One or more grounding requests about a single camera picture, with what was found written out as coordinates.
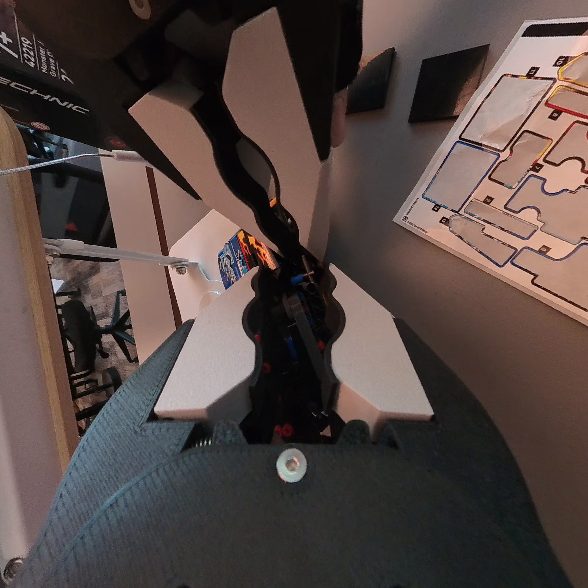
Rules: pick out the white book stand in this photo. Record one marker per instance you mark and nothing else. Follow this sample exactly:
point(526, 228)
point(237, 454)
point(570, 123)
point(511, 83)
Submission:
point(27, 275)

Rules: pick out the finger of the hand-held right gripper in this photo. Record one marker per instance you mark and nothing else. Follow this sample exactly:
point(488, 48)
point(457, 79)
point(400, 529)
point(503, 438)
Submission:
point(271, 82)
point(174, 133)

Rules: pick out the blue black toy brick truck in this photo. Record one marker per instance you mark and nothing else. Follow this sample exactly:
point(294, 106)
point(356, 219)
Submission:
point(294, 321)

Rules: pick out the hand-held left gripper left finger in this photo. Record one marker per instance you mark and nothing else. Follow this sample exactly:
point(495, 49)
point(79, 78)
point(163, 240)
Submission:
point(206, 367)

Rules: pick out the sticker sheet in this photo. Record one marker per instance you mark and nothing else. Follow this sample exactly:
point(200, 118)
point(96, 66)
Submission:
point(505, 183)

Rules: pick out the person's right hand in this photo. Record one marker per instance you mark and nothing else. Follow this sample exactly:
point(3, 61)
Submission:
point(340, 119)

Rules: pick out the brick set box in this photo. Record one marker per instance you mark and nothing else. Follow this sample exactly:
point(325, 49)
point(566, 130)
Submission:
point(36, 92)

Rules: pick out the black office chair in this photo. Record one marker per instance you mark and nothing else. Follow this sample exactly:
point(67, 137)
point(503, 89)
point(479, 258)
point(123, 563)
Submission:
point(80, 330)

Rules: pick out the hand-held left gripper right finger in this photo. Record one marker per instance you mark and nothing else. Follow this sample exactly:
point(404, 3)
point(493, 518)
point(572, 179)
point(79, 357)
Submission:
point(381, 367)

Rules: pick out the black square tile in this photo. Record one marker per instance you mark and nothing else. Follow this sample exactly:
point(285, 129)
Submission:
point(445, 82)
point(374, 82)

